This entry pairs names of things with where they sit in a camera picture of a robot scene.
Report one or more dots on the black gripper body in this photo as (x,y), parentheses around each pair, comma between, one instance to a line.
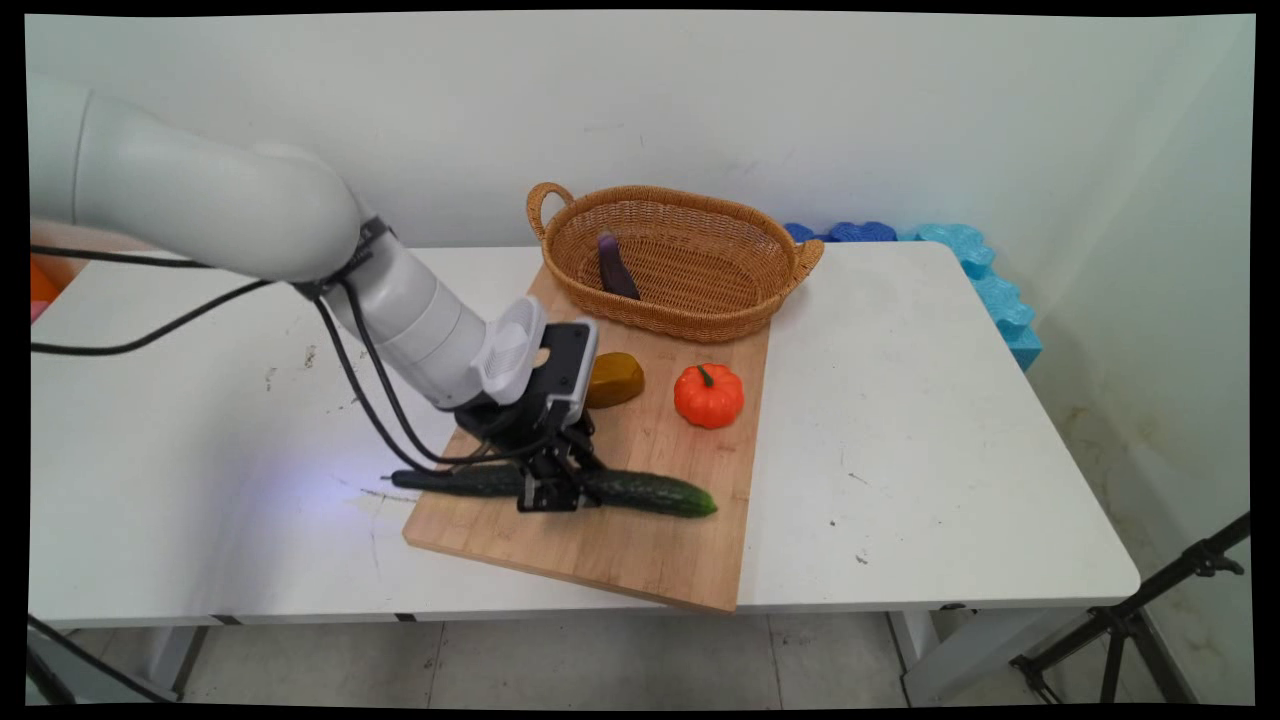
(510,425)

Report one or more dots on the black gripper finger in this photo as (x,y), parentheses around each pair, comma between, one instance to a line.
(540,488)
(580,480)

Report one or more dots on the long dark green cucumber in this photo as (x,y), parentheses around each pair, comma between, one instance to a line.
(650,492)

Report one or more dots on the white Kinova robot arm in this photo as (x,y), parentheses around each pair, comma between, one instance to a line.
(230,215)

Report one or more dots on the orange object behind arm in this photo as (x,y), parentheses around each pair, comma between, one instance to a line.
(42,285)

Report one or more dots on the wooden cutting board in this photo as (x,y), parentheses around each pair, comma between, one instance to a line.
(660,540)

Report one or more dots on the orange toy pumpkin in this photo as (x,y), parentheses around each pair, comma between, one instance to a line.
(709,397)

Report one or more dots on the purple toy eggplant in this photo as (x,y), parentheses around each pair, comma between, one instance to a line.
(615,270)

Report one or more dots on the oval wicker basket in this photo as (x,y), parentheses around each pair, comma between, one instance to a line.
(700,285)

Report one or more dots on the dark blue foam piece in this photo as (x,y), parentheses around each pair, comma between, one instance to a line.
(850,232)

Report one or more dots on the white table leg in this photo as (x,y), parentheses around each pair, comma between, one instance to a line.
(940,655)

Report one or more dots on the light blue foam piece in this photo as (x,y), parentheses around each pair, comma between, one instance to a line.
(990,285)

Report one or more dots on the black tripod stand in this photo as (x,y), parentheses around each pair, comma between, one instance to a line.
(1125,625)

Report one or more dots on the white perforated camera mount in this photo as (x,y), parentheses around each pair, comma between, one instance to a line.
(510,350)

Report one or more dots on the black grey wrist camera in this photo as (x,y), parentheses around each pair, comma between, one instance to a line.
(568,370)

